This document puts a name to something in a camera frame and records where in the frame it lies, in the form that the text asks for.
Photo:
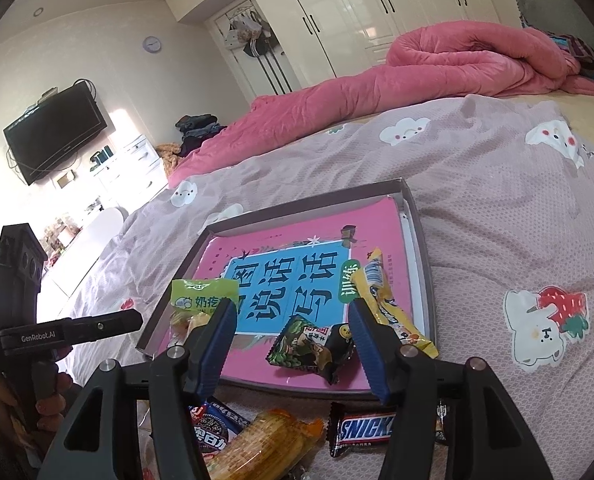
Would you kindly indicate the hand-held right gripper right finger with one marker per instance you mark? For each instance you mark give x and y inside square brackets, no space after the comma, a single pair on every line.
[372,350]

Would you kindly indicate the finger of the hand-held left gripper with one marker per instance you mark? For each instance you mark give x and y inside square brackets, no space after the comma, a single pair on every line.
[109,324]

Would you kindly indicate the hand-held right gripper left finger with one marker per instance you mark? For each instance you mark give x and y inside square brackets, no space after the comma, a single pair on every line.
[212,350]

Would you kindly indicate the black smiley candy packet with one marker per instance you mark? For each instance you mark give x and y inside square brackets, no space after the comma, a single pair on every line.
[342,347]

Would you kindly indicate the yellow snack packet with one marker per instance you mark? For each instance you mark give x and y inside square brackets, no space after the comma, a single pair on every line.
[377,285]

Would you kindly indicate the green bean snack packet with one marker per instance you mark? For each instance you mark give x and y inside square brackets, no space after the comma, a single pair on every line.
[297,347]

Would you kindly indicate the blue cookie packet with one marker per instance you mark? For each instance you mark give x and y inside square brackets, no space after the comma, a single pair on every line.
[217,427]

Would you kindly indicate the brown chocolate bar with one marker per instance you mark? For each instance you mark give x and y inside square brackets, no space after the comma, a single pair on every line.
[362,427]

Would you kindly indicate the orange corn stick packet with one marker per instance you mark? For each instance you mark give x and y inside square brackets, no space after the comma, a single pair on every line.
[272,440]

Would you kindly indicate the grey tray box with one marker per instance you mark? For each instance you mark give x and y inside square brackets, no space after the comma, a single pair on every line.
[417,240]

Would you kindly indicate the pink book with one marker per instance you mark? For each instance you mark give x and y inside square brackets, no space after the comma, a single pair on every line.
[277,230]

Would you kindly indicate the black television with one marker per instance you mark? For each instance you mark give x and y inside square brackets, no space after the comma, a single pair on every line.
[52,132]

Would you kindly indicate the white dresser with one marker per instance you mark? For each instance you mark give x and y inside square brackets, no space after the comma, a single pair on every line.
[137,160]

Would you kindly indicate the yellow knit blanket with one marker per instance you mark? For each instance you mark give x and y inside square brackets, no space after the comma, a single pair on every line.
[169,155]

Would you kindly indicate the printed mauve bed sheet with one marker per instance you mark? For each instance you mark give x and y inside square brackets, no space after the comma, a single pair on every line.
[502,210]

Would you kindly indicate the pile of dark clothes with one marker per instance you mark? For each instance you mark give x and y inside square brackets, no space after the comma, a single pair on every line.
[197,132]

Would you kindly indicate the pink quilt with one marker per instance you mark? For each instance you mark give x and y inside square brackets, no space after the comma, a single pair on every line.
[427,80]

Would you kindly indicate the beige blanket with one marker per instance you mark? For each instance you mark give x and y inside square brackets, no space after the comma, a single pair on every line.
[552,97]

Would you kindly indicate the white wardrobe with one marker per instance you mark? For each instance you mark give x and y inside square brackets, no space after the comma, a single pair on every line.
[377,10]

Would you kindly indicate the striped clothes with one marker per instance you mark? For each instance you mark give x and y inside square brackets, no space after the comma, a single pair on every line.
[577,52]

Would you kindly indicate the grey headboard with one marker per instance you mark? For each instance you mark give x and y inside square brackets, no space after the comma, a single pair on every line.
[542,7]

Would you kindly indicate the round wall clock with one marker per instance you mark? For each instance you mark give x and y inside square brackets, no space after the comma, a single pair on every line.
[151,44]

